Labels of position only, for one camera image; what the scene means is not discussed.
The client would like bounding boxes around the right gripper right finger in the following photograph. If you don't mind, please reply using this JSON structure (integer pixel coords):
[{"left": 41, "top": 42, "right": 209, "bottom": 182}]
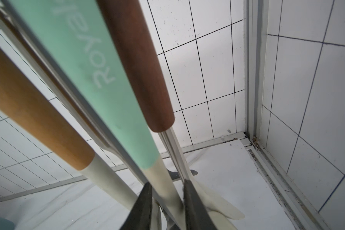
[{"left": 184, "top": 180, "right": 217, "bottom": 230}]

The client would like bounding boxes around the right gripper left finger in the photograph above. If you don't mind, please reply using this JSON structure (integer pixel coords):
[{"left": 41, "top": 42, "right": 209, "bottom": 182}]
[{"left": 120, "top": 182, "right": 152, "bottom": 230}]

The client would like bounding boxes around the cream slotted turner green handle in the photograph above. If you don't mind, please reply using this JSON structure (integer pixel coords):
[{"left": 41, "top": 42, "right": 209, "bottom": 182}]
[{"left": 3, "top": 1, "right": 186, "bottom": 230}]

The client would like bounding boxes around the cream spoon wooden handle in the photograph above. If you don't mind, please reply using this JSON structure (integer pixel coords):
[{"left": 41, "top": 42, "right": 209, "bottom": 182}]
[{"left": 0, "top": 49, "right": 138, "bottom": 210}]

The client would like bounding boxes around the cream utensil dark wooden handle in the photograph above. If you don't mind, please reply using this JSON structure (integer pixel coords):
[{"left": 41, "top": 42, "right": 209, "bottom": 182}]
[{"left": 98, "top": 1, "right": 244, "bottom": 230}]

